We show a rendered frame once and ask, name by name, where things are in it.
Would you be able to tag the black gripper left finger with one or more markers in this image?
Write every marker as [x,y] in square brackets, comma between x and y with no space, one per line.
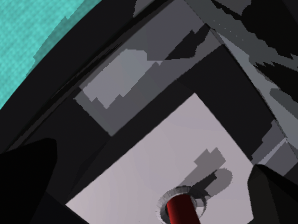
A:
[24,176]

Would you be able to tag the dark red peg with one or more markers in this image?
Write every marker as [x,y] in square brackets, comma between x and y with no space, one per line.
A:
[181,210]

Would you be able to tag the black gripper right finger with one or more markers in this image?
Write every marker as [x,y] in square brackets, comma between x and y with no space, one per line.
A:
[274,199]

